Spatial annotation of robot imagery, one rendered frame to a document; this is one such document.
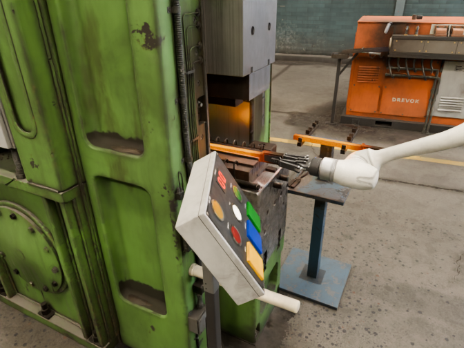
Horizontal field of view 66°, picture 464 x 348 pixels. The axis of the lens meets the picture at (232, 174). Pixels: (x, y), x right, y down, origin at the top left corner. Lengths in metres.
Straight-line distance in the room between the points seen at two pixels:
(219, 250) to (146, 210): 0.66
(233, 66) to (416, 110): 3.95
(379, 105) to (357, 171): 3.66
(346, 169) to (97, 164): 0.93
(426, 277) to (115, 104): 2.11
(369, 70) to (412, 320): 3.28
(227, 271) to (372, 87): 4.25
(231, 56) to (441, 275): 1.99
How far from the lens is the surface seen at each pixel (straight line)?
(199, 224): 0.81
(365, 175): 1.39
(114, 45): 1.28
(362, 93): 4.97
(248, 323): 1.94
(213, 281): 1.13
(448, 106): 5.05
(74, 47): 1.38
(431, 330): 2.34
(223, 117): 1.82
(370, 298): 2.38
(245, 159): 1.51
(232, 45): 1.26
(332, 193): 1.88
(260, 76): 1.40
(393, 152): 1.52
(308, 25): 9.06
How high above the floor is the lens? 1.64
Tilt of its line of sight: 28 degrees down
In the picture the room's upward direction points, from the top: 1 degrees counter-clockwise
